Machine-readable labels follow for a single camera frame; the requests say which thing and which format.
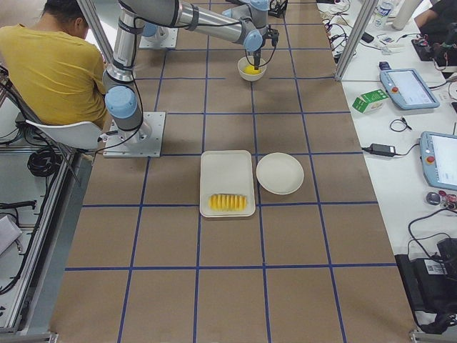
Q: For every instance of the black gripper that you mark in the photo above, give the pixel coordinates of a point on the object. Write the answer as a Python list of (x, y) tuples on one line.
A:
[(256, 53)]

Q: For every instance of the white ceramic bowl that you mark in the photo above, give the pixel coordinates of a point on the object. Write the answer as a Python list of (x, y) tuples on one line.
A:
[(242, 63)]

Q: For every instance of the yellow lemon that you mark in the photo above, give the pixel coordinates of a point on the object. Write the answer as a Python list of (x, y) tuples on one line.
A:
[(251, 70)]

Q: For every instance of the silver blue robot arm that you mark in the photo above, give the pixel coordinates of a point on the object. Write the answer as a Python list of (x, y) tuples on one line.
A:
[(154, 34), (245, 25)]

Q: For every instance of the black plate rack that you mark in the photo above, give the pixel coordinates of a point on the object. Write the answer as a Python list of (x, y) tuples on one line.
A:
[(277, 8)]

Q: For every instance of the white rectangular tray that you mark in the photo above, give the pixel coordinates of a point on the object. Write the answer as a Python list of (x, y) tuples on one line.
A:
[(226, 172)]

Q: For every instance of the white round plate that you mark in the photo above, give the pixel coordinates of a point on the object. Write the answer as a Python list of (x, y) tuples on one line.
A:
[(280, 173)]

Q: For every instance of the green white carton box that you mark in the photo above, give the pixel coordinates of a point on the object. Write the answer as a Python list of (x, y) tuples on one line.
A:
[(370, 101)]

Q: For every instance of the plastic water bottle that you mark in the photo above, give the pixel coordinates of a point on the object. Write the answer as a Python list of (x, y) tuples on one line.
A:
[(382, 11)]

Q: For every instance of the sliced yellow fruit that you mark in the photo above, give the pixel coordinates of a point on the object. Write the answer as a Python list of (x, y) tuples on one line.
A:
[(227, 202)]

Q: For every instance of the far teach pendant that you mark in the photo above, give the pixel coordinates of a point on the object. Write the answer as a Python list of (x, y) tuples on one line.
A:
[(407, 89)]

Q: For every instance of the teach pendant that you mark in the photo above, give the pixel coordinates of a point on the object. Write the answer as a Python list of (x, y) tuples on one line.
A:
[(438, 158), (407, 89)]

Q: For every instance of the black power adapter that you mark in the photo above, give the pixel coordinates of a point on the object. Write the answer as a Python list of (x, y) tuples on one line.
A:
[(383, 150)]

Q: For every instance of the white paper roll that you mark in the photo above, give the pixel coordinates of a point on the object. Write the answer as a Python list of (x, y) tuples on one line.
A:
[(405, 13)]

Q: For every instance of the white plastic chair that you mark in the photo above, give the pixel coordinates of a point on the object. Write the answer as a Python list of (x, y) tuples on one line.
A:
[(82, 135)]

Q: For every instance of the person in yellow shirt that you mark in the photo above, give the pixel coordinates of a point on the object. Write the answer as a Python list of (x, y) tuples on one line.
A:
[(56, 71)]

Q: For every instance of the near teach pendant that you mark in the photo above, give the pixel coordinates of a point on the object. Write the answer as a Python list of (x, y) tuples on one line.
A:
[(438, 158)]

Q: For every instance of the black laptop bag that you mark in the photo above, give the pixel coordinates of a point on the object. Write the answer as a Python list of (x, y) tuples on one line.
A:
[(430, 285)]

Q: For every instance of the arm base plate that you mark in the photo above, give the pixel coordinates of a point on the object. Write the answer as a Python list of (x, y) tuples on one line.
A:
[(169, 43), (146, 142)]

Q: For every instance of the aluminium frame post right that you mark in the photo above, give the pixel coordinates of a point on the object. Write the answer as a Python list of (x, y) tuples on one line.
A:
[(360, 24)]

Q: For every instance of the aluminium frame post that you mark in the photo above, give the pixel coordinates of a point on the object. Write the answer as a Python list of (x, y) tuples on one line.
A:
[(360, 24), (89, 11)]

